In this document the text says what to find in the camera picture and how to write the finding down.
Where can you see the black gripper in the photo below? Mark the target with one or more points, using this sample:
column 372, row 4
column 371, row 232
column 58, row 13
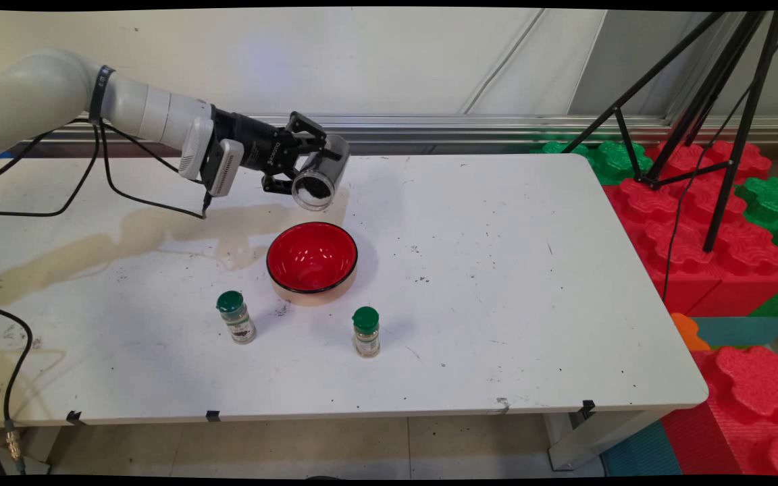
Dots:
column 264, row 145

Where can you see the clear jar with dark grains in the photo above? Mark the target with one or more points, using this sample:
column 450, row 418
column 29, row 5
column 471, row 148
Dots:
column 315, row 185

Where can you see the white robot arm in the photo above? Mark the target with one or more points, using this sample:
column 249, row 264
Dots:
column 44, row 91

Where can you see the red bowl with black rim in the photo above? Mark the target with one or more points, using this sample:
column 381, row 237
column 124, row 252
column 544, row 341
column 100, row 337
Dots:
column 311, row 260

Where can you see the green-lid spice jar dark contents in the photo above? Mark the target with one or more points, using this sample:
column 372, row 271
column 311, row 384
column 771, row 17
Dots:
column 237, row 320

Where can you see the green-lid spice jar light contents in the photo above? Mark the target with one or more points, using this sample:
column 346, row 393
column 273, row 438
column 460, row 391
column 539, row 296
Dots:
column 366, row 331

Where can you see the black table edge clip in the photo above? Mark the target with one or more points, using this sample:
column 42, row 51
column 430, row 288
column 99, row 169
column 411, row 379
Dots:
column 587, row 407
column 75, row 417
column 213, row 416

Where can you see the small blue object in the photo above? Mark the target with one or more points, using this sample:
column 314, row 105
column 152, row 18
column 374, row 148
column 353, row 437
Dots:
column 1, row 156

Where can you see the green foam block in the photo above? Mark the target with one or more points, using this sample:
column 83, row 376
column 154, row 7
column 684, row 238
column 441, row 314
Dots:
column 608, row 162
column 777, row 202

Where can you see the large red foam block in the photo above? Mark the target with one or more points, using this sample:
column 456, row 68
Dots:
column 686, row 229

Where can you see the white table leg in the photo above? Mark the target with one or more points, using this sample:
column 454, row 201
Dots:
column 591, row 439

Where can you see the orange foam piece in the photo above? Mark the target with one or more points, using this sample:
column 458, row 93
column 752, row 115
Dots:
column 687, row 332

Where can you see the black tripod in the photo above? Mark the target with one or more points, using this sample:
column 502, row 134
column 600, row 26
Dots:
column 733, row 101

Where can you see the teal foam mat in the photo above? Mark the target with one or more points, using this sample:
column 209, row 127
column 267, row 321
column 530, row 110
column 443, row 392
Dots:
column 639, row 452

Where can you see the teal foam block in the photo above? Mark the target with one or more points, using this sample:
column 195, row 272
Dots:
column 747, row 331

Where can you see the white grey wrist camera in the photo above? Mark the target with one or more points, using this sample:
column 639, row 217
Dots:
column 220, row 165

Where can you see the aluminium wall rail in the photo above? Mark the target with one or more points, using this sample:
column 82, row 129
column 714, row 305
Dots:
column 497, row 128

